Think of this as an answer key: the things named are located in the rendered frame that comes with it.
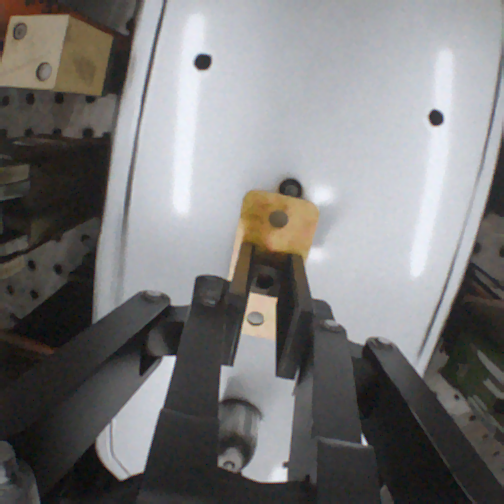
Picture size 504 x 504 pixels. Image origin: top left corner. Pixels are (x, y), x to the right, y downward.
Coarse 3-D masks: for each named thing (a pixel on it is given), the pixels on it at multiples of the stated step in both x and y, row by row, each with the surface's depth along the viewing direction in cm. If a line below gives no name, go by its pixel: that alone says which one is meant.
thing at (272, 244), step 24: (264, 192) 20; (240, 216) 20; (264, 216) 20; (288, 216) 20; (312, 216) 20; (240, 240) 21; (264, 240) 21; (288, 240) 21; (312, 240) 20; (264, 264) 20; (264, 288) 21; (264, 312) 23; (264, 336) 23
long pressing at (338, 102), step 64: (192, 0) 19; (256, 0) 19; (320, 0) 19; (384, 0) 19; (448, 0) 18; (128, 64) 20; (192, 64) 20; (256, 64) 20; (320, 64) 20; (384, 64) 20; (448, 64) 19; (128, 128) 21; (192, 128) 21; (256, 128) 21; (320, 128) 21; (384, 128) 21; (448, 128) 20; (128, 192) 22; (192, 192) 22; (320, 192) 22; (384, 192) 22; (448, 192) 21; (128, 256) 24; (192, 256) 23; (320, 256) 23; (384, 256) 23; (448, 256) 23; (256, 320) 24; (384, 320) 24; (256, 384) 26; (128, 448) 28
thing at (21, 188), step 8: (0, 184) 16; (8, 184) 16; (16, 184) 17; (24, 184) 18; (0, 192) 16; (8, 192) 17; (16, 192) 17; (24, 192) 18; (0, 200) 16; (8, 232) 18; (16, 232) 19; (0, 240) 17; (8, 240) 17; (16, 240) 18; (24, 240) 19; (0, 248) 17; (8, 248) 18; (16, 248) 18; (0, 256) 17
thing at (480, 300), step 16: (480, 272) 43; (464, 288) 34; (464, 304) 30; (480, 304) 30; (496, 304) 31; (448, 320) 34; (464, 320) 29; (480, 320) 27; (496, 320) 27; (448, 336) 31; (496, 336) 24; (448, 352) 30
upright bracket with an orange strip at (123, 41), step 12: (0, 0) 14; (12, 0) 14; (24, 0) 15; (36, 0) 16; (48, 0) 17; (0, 12) 14; (12, 12) 15; (24, 12) 16; (36, 12) 17; (48, 12) 18; (60, 12) 19; (72, 12) 20; (0, 24) 14; (96, 24) 24; (0, 36) 15; (120, 36) 28; (120, 48) 29
